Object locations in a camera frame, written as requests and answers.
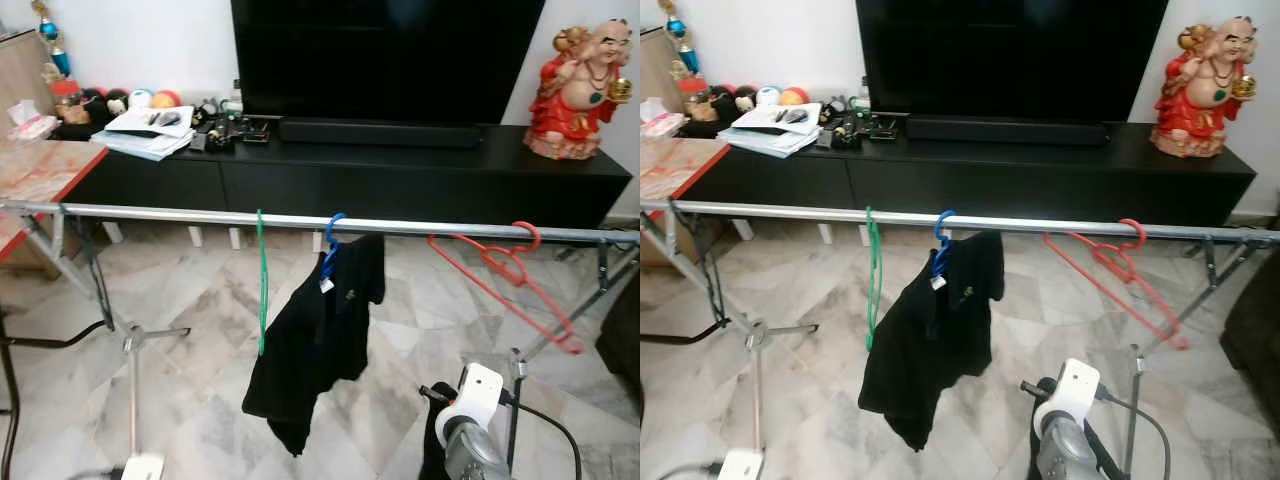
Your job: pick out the green plastic hanger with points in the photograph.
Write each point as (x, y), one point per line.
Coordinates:
(873, 280)
(262, 290)

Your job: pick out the red plastic hanger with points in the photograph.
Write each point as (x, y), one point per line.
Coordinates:
(1115, 262)
(505, 262)

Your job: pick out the blue plastic hanger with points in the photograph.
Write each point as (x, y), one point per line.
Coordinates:
(335, 222)
(945, 218)

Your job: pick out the thin black hanger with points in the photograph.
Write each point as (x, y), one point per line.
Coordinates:
(100, 300)
(718, 298)

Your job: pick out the black fonemax print T-shirt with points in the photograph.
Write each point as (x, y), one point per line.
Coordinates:
(310, 350)
(930, 350)

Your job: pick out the silver metal clothes rack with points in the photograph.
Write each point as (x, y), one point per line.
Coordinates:
(1010, 224)
(400, 228)

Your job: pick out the black TV console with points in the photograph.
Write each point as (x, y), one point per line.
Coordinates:
(1020, 180)
(400, 185)

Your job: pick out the black soundbar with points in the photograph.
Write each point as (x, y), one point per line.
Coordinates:
(380, 132)
(1005, 130)

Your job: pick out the small black display box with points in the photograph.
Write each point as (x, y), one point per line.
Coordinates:
(885, 127)
(258, 130)

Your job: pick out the small dark gadget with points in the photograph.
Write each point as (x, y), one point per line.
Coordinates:
(848, 130)
(222, 132)

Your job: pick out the red laughing Buddha statue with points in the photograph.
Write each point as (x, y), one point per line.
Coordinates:
(575, 110)
(1200, 108)

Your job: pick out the black television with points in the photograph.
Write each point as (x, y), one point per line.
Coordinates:
(390, 60)
(1010, 60)

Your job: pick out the clear plastic bottle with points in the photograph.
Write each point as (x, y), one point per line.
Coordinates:
(862, 98)
(236, 100)

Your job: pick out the marble pattern red-edged folding table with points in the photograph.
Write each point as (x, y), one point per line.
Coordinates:
(40, 170)
(680, 160)

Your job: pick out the white paper stack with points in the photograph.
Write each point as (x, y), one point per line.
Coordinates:
(768, 140)
(140, 142)

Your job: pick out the white tissue pack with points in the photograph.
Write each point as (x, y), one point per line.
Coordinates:
(662, 123)
(32, 125)

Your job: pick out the orange round ball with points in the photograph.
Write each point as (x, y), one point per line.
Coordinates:
(795, 96)
(167, 98)

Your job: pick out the white round ball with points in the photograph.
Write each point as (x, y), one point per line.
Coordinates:
(140, 98)
(768, 96)

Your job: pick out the light wooden cabinet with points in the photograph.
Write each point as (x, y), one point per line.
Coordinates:
(12, 70)
(647, 70)

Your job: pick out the red lid glass jar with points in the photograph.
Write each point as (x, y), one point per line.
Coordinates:
(695, 102)
(67, 105)

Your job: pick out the black mouse plush toy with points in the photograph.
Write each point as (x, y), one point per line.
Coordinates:
(735, 103)
(108, 105)

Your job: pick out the blue gold trophy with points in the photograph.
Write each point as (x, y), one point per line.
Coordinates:
(685, 55)
(58, 60)

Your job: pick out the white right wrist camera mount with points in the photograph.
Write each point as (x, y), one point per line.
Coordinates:
(475, 395)
(1070, 392)

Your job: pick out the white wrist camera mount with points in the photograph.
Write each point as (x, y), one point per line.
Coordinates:
(142, 468)
(742, 465)
(1070, 392)
(475, 395)

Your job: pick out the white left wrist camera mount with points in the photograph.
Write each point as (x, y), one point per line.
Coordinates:
(142, 468)
(742, 465)

